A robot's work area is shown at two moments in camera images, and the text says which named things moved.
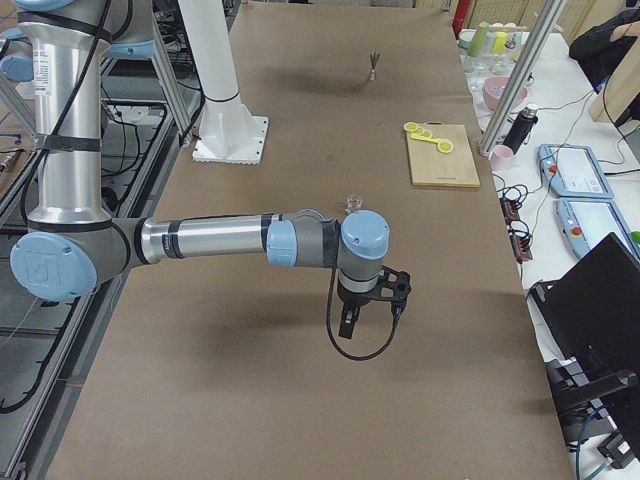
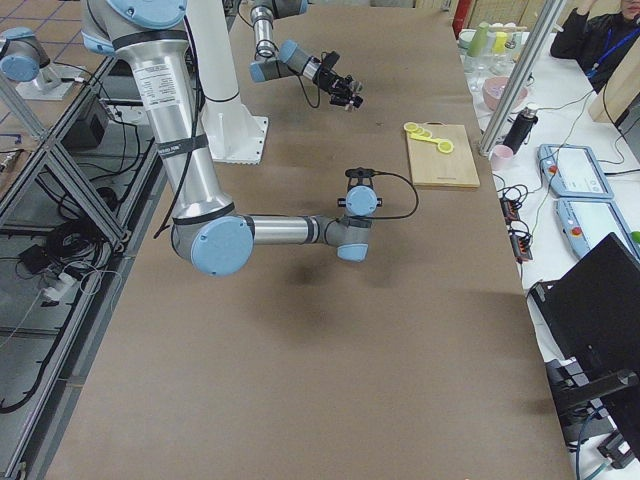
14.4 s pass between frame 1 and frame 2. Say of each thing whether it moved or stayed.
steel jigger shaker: moved
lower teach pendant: stayed
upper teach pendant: stayed
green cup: stayed
